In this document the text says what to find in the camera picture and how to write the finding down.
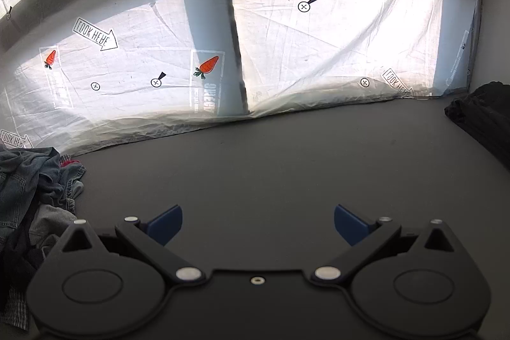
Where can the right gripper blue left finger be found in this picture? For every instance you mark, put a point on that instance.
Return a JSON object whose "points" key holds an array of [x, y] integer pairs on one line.
{"points": [[143, 248]]}

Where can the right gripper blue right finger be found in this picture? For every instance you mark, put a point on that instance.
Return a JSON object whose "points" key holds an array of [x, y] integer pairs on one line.
{"points": [[367, 238]]}

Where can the blue denim jeans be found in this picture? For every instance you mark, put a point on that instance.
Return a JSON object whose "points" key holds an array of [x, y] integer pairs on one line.
{"points": [[32, 177]]}

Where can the grey cloth garment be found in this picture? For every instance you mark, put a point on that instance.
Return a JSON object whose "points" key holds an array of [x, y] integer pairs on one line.
{"points": [[49, 224]]}

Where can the red knitted garment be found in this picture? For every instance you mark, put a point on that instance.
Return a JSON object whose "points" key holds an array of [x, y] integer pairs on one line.
{"points": [[69, 163]]}

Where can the checkered dark shirt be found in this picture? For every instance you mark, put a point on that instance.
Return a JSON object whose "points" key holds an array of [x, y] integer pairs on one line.
{"points": [[14, 309]]}

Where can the folded black trousers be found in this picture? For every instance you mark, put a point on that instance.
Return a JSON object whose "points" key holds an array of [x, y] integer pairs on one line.
{"points": [[484, 115]]}

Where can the white printed carrot curtain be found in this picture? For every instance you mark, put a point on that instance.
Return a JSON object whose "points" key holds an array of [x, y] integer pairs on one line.
{"points": [[79, 75]]}

